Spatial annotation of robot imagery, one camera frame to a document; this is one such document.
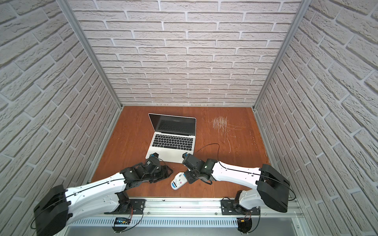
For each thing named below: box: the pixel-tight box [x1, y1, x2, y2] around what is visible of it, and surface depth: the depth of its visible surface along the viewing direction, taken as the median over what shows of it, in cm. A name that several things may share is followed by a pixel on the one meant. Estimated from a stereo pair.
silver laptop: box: [145, 113, 197, 164], surface depth 102 cm
